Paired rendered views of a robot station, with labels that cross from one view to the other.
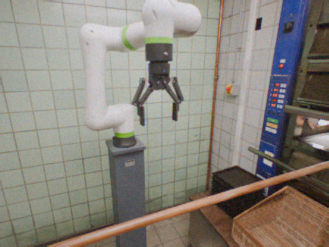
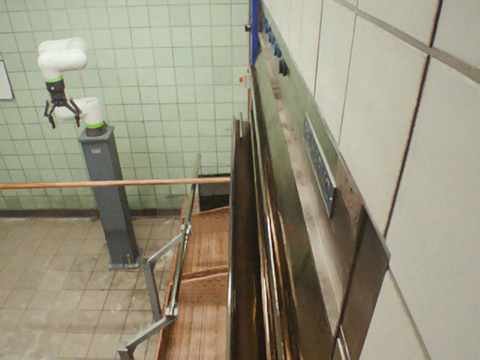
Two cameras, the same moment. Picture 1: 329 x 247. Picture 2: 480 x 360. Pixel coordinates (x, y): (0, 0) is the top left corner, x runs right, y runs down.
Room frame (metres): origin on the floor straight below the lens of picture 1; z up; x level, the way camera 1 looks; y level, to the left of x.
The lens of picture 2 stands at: (-0.69, -1.56, 2.29)
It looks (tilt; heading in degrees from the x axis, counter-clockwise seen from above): 32 degrees down; 22
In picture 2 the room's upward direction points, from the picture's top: 1 degrees counter-clockwise
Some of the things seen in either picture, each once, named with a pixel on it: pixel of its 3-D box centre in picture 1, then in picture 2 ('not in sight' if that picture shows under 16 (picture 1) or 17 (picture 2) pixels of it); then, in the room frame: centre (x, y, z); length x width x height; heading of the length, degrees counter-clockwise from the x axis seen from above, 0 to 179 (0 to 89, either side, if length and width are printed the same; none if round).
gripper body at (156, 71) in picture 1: (158, 76); (58, 98); (0.70, 0.01, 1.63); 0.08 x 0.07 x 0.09; 117
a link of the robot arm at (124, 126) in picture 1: (121, 119); (89, 112); (1.14, 0.24, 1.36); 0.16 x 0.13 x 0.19; 132
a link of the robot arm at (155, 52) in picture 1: (158, 54); (55, 84); (0.71, 0.01, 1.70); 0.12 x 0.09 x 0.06; 27
